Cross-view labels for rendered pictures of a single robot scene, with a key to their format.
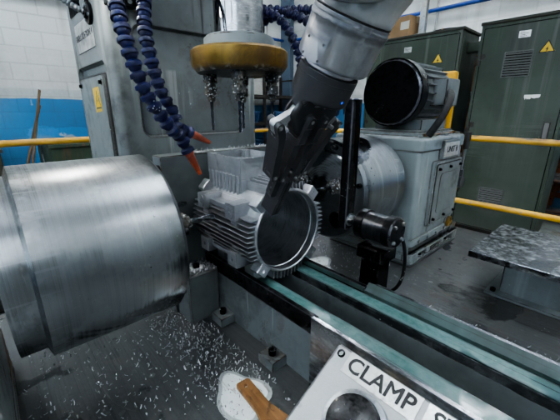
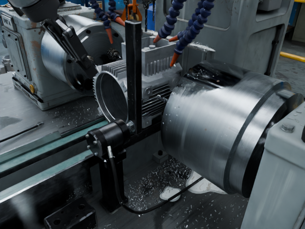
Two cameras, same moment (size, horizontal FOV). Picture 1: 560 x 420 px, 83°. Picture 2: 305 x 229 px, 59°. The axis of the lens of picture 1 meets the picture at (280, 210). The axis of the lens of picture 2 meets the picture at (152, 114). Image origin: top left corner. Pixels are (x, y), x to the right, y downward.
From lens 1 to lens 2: 0.94 m
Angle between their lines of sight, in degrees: 80
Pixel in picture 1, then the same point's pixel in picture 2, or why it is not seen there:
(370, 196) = (163, 129)
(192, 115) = (193, 7)
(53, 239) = (45, 40)
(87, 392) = (85, 107)
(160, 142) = not seen: hidden behind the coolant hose
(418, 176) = (257, 180)
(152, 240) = (56, 56)
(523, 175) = not seen: outside the picture
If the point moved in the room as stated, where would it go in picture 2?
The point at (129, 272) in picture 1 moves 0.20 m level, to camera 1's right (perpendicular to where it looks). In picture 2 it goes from (52, 62) to (29, 90)
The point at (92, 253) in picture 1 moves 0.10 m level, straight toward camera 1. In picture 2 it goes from (47, 50) to (15, 55)
